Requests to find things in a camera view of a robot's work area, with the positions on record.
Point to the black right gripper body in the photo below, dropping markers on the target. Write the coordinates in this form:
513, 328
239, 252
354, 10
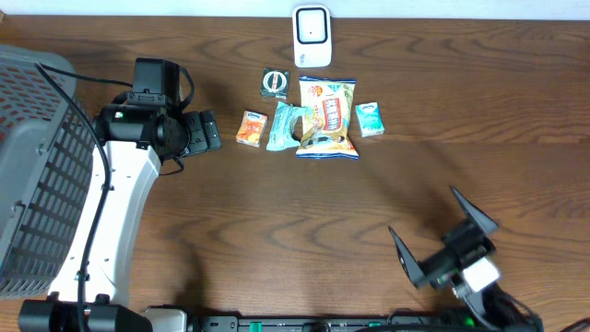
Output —
459, 247

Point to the yellow snack bag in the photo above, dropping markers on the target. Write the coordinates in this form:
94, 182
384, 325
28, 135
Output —
325, 123

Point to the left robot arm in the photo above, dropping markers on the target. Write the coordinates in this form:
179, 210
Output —
91, 290

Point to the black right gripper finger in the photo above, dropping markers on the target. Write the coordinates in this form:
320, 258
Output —
485, 223
408, 261

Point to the white barcode scanner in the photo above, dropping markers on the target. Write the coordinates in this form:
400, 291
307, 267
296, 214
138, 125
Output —
312, 37

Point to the teal tissue pack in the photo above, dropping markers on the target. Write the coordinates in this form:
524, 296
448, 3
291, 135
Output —
370, 119

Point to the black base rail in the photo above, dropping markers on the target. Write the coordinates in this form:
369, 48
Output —
350, 324

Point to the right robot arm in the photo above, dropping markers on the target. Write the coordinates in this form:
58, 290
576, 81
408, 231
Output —
493, 308

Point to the dark green round-logo packet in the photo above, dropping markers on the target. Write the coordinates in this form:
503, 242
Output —
275, 83

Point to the grey plastic basket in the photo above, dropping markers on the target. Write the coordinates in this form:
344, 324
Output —
46, 165

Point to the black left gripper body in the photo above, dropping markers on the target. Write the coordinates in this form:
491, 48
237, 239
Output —
203, 134

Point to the orange tissue pack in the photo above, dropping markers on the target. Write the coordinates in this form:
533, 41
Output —
252, 128

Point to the light teal snack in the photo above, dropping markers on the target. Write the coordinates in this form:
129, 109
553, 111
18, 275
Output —
281, 135

